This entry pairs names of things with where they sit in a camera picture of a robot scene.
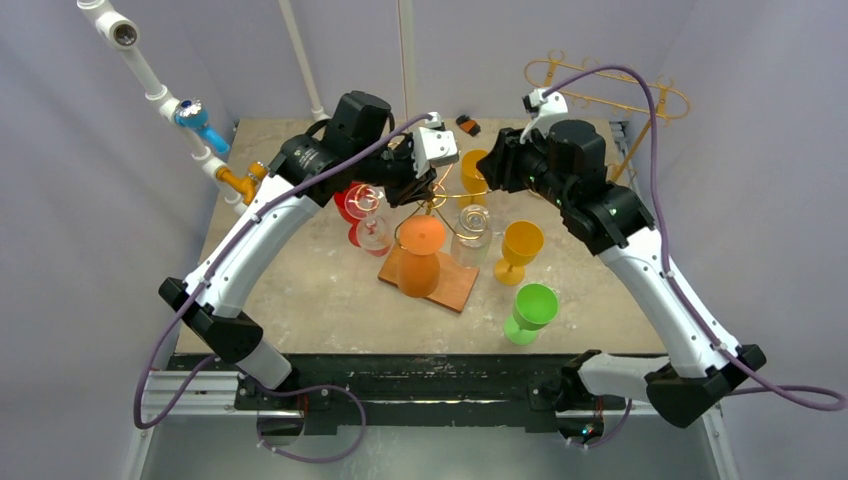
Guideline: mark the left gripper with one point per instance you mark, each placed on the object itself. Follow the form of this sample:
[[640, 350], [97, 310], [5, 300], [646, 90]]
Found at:
[[411, 187]]

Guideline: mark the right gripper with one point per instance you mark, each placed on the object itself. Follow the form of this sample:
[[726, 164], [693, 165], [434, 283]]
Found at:
[[499, 163]]

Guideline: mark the orange wine glass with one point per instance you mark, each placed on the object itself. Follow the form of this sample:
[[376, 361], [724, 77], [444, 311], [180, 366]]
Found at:
[[421, 237]]

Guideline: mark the clear ribbed wine glass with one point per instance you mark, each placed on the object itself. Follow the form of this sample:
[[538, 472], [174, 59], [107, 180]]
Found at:
[[373, 230]]

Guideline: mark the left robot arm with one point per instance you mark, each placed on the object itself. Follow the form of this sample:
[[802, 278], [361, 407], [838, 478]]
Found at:
[[360, 142]]

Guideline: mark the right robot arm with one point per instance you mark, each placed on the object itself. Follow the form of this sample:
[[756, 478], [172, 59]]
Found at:
[[703, 362]]

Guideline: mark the yellow wine glass back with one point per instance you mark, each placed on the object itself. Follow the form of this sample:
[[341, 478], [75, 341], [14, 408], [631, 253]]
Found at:
[[472, 180]]

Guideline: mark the yellow wine glass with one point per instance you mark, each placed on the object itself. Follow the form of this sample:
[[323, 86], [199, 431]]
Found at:
[[472, 180], [522, 242]]

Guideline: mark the red wine glass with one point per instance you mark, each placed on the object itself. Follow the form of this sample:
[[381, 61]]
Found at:
[[351, 205]]

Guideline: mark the yellow wine glass front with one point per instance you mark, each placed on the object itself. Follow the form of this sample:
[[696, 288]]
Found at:
[[522, 242]]

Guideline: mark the green wine glass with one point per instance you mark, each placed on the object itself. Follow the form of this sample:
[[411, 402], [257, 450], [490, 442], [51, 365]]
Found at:
[[535, 307]]

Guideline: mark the black orange small clip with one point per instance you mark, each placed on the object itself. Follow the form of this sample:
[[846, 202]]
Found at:
[[468, 125]]

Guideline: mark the orange pipe fitting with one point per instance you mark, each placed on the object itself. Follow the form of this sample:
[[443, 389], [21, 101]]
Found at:
[[246, 186]]

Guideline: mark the white pole red stripe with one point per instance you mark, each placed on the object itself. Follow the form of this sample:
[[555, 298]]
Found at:
[[406, 26]]

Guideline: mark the blue valve on pipe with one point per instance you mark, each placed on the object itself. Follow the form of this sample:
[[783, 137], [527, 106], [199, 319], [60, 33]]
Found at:
[[192, 115]]

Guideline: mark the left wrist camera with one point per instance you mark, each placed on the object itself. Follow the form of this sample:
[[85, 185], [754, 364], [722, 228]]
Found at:
[[433, 145]]

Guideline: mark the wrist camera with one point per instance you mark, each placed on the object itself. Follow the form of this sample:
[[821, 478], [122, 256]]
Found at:
[[545, 110], [433, 145]]

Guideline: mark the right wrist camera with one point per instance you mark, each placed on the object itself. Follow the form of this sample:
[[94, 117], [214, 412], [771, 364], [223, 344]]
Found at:
[[545, 110]]

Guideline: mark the gold wire bottle rack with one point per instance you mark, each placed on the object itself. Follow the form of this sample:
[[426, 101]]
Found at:
[[615, 95]]

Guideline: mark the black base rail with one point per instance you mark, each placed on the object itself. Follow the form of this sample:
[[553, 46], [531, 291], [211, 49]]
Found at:
[[330, 391]]

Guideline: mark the white PVC pipe frame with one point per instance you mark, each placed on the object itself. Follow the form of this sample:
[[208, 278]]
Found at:
[[139, 66]]

